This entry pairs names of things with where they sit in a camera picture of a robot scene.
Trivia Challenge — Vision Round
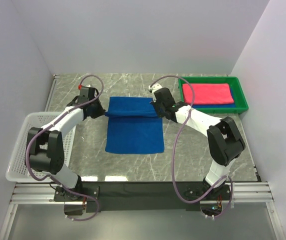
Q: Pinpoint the green plastic tray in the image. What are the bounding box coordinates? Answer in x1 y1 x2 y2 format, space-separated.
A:
182 76 249 114

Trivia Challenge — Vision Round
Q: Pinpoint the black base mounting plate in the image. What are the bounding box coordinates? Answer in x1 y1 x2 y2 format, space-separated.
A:
53 181 231 212

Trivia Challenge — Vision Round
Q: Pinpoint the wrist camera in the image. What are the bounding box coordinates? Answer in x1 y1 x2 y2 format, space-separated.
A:
148 83 162 94
78 84 92 91

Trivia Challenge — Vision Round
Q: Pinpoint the white perforated plastic basket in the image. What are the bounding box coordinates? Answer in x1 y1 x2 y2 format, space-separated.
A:
5 111 76 183

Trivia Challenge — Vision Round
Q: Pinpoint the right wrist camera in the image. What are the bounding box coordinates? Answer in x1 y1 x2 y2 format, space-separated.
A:
148 83 162 94

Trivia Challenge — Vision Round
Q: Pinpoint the pink towel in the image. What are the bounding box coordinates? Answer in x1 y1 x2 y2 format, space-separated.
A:
182 83 234 105

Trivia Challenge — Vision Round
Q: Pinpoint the aluminium rail frame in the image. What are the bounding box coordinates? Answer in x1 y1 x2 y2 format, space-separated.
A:
9 182 274 205

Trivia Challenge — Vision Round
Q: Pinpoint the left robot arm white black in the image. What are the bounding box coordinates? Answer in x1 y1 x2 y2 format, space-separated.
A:
25 85 105 201

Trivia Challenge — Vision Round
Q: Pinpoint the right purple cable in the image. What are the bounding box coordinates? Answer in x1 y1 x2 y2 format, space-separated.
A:
149 74 234 221

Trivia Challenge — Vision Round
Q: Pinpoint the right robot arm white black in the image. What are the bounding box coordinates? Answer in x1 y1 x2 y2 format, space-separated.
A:
148 83 246 203

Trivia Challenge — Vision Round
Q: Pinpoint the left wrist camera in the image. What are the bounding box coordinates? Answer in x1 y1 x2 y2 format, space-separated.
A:
78 84 92 91

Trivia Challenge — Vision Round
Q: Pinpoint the purple cable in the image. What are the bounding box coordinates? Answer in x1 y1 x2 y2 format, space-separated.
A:
25 74 105 222
149 74 234 221

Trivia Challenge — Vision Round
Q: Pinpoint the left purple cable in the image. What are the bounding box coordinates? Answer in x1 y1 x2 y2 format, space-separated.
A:
25 74 105 222

